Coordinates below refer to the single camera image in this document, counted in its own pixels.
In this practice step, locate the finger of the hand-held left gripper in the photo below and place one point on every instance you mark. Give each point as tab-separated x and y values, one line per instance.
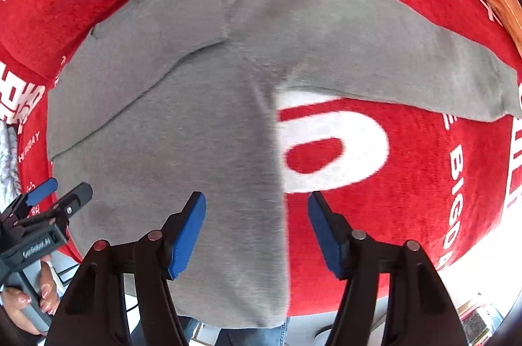
40	190
73	200

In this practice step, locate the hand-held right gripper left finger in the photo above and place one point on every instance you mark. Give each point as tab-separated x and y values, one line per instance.
187	236

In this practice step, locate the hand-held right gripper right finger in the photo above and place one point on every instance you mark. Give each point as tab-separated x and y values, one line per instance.
324	236

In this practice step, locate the grey knit sweater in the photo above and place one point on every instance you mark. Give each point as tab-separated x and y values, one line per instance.
195	105

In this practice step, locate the person's left hand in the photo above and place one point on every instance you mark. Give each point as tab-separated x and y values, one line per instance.
48	291

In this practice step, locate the white quilted cloth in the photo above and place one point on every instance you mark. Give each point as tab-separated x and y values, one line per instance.
7	166

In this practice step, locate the patterned box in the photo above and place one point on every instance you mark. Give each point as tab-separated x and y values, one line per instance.
477	323

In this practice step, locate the person's blue jeans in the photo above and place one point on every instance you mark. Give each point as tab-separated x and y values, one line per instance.
253	334

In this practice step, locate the red printed blanket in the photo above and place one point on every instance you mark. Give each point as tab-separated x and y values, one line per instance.
408	183

